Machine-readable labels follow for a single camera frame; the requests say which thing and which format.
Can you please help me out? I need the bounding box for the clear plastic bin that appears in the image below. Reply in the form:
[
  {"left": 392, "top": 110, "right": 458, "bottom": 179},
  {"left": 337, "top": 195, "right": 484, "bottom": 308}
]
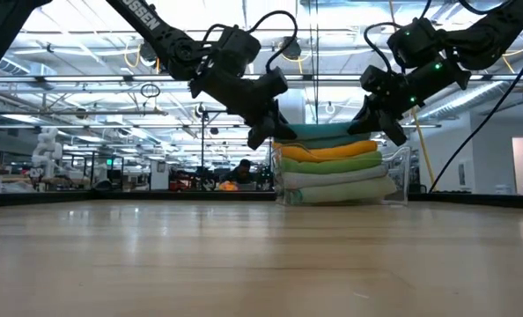
[{"left": 269, "top": 141, "right": 413, "bottom": 208}]

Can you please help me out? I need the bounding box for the orange microfiber towel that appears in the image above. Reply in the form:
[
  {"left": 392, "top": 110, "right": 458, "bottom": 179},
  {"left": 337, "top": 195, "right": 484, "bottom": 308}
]
[{"left": 273, "top": 139, "right": 379, "bottom": 165}]

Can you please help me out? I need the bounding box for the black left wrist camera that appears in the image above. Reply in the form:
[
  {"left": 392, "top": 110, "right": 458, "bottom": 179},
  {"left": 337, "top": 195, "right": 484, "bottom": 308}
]
[{"left": 216, "top": 25, "right": 262, "bottom": 70}]

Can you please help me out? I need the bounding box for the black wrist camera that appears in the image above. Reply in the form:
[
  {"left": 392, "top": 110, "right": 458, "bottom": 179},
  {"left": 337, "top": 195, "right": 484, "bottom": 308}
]
[
  {"left": 386, "top": 16, "right": 448, "bottom": 70},
  {"left": 216, "top": 25, "right": 262, "bottom": 70}
]

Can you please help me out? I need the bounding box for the yellow hanging cable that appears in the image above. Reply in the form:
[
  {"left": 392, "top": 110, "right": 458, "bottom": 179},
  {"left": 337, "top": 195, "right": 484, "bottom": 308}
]
[{"left": 387, "top": 0, "right": 438, "bottom": 192}]

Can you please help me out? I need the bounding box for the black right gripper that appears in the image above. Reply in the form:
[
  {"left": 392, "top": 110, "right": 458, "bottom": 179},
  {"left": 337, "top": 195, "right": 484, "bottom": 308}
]
[{"left": 346, "top": 55, "right": 473, "bottom": 148}]

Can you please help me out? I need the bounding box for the grey waffle-weave towel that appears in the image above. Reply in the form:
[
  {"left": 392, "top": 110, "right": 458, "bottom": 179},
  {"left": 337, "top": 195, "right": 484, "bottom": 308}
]
[{"left": 280, "top": 163, "right": 390, "bottom": 191}]

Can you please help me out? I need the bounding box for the white cabinet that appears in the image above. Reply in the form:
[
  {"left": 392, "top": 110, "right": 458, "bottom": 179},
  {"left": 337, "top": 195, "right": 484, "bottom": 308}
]
[{"left": 149, "top": 159, "right": 171, "bottom": 191}]

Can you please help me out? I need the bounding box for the black aluminium table frame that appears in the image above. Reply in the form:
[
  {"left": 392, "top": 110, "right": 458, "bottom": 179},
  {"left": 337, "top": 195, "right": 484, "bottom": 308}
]
[{"left": 0, "top": 188, "right": 523, "bottom": 211}]

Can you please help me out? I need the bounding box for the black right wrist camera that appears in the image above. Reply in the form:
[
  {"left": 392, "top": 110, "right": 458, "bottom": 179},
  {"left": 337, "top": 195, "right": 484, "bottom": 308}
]
[{"left": 386, "top": 16, "right": 448, "bottom": 70}]

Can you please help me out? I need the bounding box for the seated person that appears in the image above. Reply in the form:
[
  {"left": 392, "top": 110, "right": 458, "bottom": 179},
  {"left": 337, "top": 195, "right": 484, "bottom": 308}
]
[{"left": 222, "top": 158, "right": 263, "bottom": 191}]

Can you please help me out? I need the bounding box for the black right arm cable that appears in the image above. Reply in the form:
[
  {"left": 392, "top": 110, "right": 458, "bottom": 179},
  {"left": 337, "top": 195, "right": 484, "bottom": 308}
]
[{"left": 427, "top": 33, "right": 523, "bottom": 194}]

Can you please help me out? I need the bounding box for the turquoise microfiber towel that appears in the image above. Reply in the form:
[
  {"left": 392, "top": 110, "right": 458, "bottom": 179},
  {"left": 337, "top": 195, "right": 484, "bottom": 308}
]
[{"left": 282, "top": 122, "right": 373, "bottom": 151}]

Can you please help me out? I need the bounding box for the black cable loop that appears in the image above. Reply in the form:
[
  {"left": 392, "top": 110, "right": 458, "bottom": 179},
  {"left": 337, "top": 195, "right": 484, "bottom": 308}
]
[{"left": 140, "top": 83, "right": 161, "bottom": 99}]

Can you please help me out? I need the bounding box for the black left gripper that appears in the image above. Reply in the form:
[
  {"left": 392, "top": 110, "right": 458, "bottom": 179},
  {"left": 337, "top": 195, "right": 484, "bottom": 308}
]
[{"left": 188, "top": 64, "right": 298, "bottom": 151}]

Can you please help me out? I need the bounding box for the black ceiling cable reel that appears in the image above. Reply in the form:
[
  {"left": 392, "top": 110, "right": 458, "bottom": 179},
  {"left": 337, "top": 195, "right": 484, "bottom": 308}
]
[
  {"left": 123, "top": 40, "right": 162, "bottom": 75},
  {"left": 280, "top": 36, "right": 306, "bottom": 63}
]

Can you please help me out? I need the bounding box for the black left camera cable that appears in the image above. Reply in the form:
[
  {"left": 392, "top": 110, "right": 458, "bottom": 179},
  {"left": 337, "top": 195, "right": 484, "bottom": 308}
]
[{"left": 201, "top": 10, "right": 299, "bottom": 75}]

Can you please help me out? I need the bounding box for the bright green microfiber towel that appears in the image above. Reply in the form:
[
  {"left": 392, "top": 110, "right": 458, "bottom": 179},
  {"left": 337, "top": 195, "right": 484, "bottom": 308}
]
[{"left": 279, "top": 150, "right": 385, "bottom": 176}]

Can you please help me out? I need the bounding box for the white building column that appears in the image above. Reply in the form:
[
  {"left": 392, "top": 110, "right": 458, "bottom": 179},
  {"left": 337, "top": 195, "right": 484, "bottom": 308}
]
[{"left": 281, "top": 87, "right": 307, "bottom": 127}]

